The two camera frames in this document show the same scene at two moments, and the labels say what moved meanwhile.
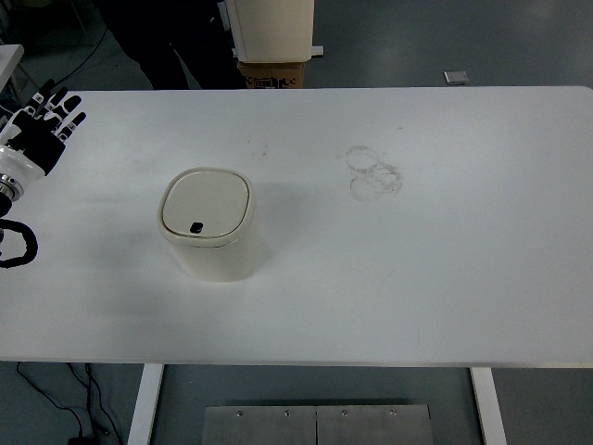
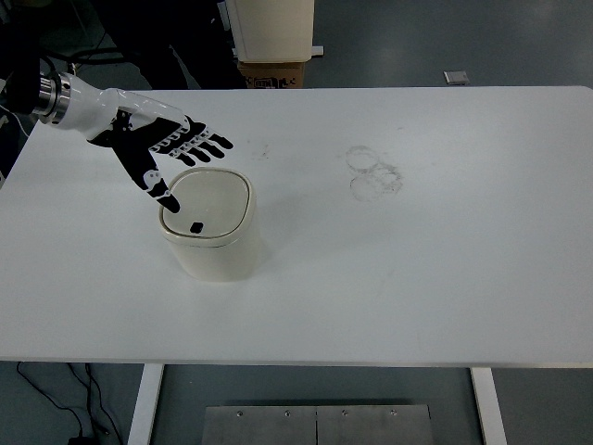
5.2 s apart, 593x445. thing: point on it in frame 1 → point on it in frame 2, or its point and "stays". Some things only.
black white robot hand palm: [30, 146] → [133, 125]
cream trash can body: [228, 262] stays
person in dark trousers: [149, 31] stays
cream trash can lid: [206, 207] stays
